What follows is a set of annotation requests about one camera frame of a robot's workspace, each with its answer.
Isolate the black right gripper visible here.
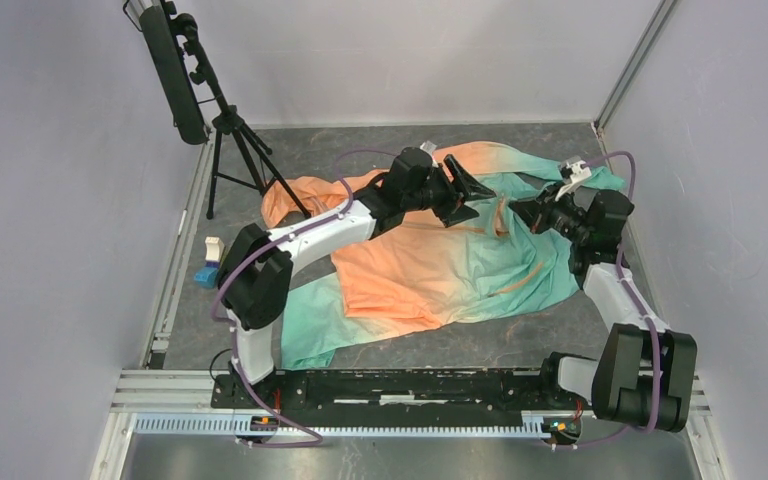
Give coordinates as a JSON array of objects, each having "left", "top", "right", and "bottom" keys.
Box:
[{"left": 509, "top": 181, "right": 590, "bottom": 244}]

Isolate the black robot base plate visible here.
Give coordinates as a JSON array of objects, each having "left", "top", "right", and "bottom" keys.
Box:
[{"left": 210, "top": 368, "right": 590, "bottom": 428}]

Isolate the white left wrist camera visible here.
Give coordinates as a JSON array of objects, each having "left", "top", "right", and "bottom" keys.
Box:
[{"left": 420, "top": 140, "right": 437, "bottom": 159}]

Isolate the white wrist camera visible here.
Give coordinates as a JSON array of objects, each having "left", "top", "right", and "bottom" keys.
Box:
[
  {"left": 420, "top": 140, "right": 437, "bottom": 159},
  {"left": 554, "top": 156, "right": 592, "bottom": 201}
]

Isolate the blue wooden block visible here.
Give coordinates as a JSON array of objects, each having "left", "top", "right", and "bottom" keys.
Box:
[{"left": 193, "top": 266, "right": 218, "bottom": 289}]

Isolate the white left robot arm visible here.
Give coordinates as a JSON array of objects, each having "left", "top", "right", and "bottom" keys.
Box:
[{"left": 210, "top": 147, "right": 495, "bottom": 408}]

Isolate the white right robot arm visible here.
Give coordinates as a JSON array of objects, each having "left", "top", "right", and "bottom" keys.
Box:
[{"left": 509, "top": 183, "right": 697, "bottom": 432}]

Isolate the aluminium frame rail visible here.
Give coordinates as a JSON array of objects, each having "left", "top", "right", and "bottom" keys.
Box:
[{"left": 140, "top": 131, "right": 216, "bottom": 369}]

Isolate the orange and teal jacket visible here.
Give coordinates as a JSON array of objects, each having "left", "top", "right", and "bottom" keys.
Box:
[{"left": 261, "top": 140, "right": 626, "bottom": 370}]

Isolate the black tripod stand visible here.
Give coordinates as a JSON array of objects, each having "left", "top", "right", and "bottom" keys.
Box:
[{"left": 171, "top": 13, "right": 312, "bottom": 222}]

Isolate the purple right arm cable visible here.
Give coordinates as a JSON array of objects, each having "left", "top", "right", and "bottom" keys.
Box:
[{"left": 549, "top": 150, "right": 664, "bottom": 452}]

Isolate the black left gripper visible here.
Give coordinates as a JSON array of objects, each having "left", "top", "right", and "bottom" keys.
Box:
[{"left": 402, "top": 154, "right": 494, "bottom": 227}]

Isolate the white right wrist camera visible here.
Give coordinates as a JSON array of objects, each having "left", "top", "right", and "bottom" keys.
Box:
[{"left": 554, "top": 156, "right": 592, "bottom": 201}]

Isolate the black light panel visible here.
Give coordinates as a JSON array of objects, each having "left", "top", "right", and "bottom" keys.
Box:
[{"left": 138, "top": 1, "right": 208, "bottom": 145}]

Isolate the white wooden block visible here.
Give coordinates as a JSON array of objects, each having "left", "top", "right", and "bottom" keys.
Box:
[{"left": 204, "top": 236, "right": 225, "bottom": 264}]

